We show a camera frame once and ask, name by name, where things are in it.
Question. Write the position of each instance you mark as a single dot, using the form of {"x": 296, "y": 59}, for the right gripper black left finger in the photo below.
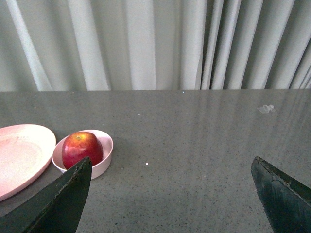
{"x": 57, "y": 208}

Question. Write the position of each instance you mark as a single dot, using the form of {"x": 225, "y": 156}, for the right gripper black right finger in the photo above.
{"x": 286, "y": 201}

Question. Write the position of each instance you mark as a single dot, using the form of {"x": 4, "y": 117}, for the red apple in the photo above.
{"x": 79, "y": 145}

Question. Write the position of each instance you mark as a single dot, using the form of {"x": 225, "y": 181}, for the pink bowl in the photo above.
{"x": 97, "y": 170}

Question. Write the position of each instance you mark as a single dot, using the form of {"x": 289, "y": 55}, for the pink plate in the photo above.
{"x": 25, "y": 153}

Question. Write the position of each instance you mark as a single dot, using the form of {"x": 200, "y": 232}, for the clear plastic scrap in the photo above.
{"x": 266, "y": 109}

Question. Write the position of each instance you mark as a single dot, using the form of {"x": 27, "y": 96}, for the white curtain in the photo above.
{"x": 58, "y": 45}

